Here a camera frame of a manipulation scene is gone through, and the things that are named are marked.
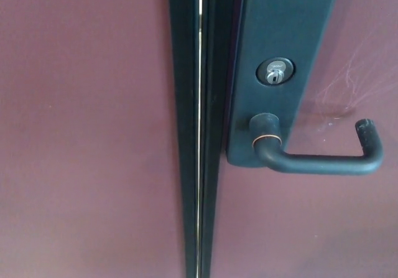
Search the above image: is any maroon door leaf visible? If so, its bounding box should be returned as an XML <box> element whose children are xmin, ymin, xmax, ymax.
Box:
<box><xmin>0</xmin><ymin>0</ymin><xmax>189</xmax><ymax>278</ymax></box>
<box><xmin>200</xmin><ymin>0</ymin><xmax>398</xmax><ymax>278</ymax></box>

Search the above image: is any black door edge seal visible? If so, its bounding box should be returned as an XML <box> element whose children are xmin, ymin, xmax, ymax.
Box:
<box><xmin>193</xmin><ymin>0</ymin><xmax>247</xmax><ymax>278</ymax></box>
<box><xmin>167</xmin><ymin>0</ymin><xmax>203</xmax><ymax>278</ymax></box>

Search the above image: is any dark metal lock plate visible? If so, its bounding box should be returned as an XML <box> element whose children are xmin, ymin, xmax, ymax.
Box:
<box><xmin>226</xmin><ymin>0</ymin><xmax>339</xmax><ymax>169</ymax></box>

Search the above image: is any silver lock cylinder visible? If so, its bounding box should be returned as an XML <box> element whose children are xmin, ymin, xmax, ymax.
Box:
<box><xmin>255</xmin><ymin>57</ymin><xmax>297</xmax><ymax>86</ymax></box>

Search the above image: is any black lever door handle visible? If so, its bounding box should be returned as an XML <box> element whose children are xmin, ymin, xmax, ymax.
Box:
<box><xmin>248</xmin><ymin>113</ymin><xmax>385</xmax><ymax>177</ymax></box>

